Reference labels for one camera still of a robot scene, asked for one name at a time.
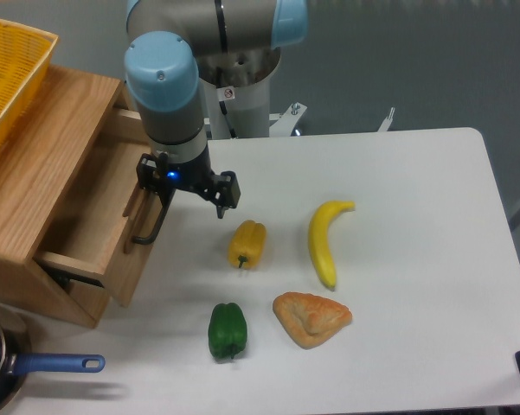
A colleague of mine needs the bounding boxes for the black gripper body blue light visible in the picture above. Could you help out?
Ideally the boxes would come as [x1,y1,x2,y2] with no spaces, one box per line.
[151,146,215,201]

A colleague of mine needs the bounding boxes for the yellow plastic basket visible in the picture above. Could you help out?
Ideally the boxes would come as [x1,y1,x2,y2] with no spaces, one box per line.
[0,18,59,148]

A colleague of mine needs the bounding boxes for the triangular pastry bread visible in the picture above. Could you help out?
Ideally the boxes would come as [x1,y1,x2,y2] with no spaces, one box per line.
[273,292,353,349]

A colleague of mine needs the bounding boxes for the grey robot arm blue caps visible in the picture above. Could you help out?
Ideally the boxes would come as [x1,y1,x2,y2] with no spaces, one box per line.
[124,1,308,214]

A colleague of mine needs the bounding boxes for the wooden drawer cabinet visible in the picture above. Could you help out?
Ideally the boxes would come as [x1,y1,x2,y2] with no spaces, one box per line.
[0,64,133,329]

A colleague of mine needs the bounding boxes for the yellow banana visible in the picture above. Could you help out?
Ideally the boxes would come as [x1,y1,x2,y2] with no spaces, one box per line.
[307,200,356,291]

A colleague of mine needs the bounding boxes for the green bell pepper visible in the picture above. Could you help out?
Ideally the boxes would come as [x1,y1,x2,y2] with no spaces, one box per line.
[208,303,247,361]

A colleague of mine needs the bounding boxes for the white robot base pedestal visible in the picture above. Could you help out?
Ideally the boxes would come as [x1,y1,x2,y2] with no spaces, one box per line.
[197,48,307,140]

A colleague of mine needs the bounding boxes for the wooden top drawer black handle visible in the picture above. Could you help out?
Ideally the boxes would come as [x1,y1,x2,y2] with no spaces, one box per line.
[35,109,161,306]

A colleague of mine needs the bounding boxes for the yellow bell pepper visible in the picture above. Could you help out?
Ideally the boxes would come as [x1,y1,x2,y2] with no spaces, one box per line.
[228,220,267,270]

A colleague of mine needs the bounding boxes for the black pan blue handle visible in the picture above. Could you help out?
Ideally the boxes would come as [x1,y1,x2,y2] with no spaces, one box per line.
[0,306,106,411]

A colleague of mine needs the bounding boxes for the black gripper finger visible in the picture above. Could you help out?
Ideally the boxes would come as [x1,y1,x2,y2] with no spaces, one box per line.
[137,153,169,206]
[205,170,241,219]

